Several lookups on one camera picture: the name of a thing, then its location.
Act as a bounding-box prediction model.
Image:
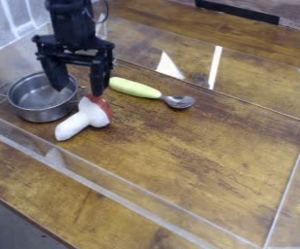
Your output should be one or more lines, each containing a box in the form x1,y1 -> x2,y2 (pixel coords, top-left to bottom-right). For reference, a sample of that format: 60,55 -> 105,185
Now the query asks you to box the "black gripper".
32,0 -> 116,96

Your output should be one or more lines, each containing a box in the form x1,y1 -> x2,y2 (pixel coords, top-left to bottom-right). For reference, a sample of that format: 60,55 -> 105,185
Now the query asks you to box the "silver metal pot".
0,72 -> 82,124

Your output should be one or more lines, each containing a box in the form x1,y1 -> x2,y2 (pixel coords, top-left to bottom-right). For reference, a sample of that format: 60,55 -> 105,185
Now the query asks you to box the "red and white plush mushroom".
56,94 -> 113,141

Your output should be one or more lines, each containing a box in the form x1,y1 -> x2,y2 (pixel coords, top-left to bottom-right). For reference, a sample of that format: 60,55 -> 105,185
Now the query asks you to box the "black bar in background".
195,0 -> 280,25

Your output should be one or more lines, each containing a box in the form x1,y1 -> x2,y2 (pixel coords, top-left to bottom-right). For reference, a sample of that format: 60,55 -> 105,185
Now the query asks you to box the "spoon with green handle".
111,77 -> 196,109

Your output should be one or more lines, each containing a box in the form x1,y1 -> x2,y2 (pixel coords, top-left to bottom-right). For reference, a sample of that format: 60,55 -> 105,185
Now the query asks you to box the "black cable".
86,0 -> 112,25

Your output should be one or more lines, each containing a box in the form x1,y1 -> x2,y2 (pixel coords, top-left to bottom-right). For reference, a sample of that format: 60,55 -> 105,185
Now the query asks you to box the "clear acrylic enclosure wall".
0,0 -> 300,249

